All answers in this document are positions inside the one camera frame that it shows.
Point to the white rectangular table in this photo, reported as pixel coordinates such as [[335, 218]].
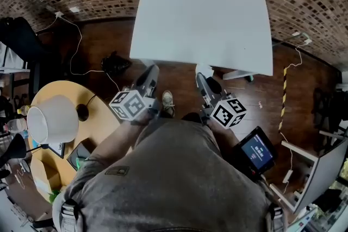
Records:
[[201, 21]]

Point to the black screen device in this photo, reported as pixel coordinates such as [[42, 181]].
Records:
[[255, 155]]

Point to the cardboard box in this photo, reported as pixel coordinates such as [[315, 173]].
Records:
[[46, 175]]

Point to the yellow black striped strip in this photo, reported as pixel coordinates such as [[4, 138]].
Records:
[[284, 95]]

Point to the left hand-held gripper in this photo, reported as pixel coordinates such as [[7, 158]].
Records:
[[127, 106]]

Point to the black office chair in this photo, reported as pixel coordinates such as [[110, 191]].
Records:
[[21, 43]]

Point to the green plastic object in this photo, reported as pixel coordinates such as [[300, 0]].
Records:
[[249, 78]]

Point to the white wall plug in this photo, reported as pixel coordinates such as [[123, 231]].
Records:
[[59, 14], [307, 41]]

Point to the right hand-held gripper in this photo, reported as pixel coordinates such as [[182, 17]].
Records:
[[228, 114]]

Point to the black framed picture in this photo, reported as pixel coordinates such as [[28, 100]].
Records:
[[57, 149]]

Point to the black flat box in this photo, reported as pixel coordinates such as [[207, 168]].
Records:
[[79, 155]]

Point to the person's left shoe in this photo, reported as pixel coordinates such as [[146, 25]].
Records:
[[168, 101]]

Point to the black bag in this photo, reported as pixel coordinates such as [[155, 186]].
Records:
[[115, 63]]

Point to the round wooden table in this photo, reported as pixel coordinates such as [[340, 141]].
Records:
[[95, 127]]

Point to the small white cloth piece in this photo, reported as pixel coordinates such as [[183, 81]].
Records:
[[204, 69]]

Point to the clear plastic bottle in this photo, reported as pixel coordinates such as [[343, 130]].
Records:
[[17, 126]]

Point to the person's grey shirt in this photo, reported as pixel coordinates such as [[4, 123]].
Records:
[[168, 176]]

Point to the black chairs group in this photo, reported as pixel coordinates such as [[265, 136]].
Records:
[[329, 114]]

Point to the black desk lamp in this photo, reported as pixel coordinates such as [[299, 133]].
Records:
[[15, 148]]

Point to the person's left forearm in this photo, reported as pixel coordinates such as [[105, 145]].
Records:
[[117, 138]]

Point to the person's right forearm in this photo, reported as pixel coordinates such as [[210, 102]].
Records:
[[223, 135]]

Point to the grey desk with white frame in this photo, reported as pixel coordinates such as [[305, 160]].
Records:
[[323, 171]]

